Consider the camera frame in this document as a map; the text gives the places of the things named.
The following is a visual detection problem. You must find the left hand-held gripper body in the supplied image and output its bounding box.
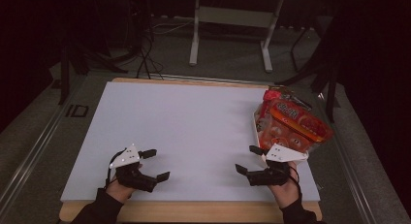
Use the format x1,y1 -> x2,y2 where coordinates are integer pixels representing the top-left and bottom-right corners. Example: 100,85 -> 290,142
109,144 -> 159,193

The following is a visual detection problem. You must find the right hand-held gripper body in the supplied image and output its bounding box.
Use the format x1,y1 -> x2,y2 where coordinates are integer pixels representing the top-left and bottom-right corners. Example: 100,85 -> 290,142
246,144 -> 309,187

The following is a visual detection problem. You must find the white lunch box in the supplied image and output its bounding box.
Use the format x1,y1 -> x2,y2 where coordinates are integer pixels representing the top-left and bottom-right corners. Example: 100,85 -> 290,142
252,109 -> 311,164

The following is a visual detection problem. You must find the orange clear snack packet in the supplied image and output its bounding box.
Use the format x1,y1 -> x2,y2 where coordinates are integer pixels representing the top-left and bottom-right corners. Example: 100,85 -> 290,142
253,97 -> 334,155

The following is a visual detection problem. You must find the person's left hand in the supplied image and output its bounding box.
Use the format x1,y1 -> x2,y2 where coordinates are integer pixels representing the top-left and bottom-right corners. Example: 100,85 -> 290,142
106,178 -> 136,204

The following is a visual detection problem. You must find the person's right hand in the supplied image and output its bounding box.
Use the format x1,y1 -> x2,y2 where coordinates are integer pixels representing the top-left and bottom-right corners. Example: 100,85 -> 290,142
268,162 -> 301,209

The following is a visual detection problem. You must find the white table mat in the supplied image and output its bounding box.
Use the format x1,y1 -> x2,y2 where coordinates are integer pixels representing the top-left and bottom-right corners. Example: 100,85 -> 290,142
60,81 -> 321,203

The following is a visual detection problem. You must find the black metal stand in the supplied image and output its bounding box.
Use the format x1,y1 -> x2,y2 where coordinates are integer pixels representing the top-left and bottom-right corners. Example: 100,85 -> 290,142
274,10 -> 340,123
57,39 -> 129,106

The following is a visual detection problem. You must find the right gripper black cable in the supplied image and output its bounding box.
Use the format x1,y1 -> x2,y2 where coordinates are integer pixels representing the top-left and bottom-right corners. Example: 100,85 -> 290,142
284,165 -> 303,199

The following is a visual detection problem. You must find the metal floor rail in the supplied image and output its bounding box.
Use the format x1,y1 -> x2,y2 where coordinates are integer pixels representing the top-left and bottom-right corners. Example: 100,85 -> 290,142
318,94 -> 377,224
0,78 -> 88,212
149,74 -> 261,85

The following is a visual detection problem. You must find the white floor cable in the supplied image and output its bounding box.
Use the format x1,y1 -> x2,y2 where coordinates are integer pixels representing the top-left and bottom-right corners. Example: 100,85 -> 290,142
150,20 -> 196,35

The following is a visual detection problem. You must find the white desk frame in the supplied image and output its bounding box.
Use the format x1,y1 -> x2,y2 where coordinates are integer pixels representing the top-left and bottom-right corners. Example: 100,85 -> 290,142
188,0 -> 285,73

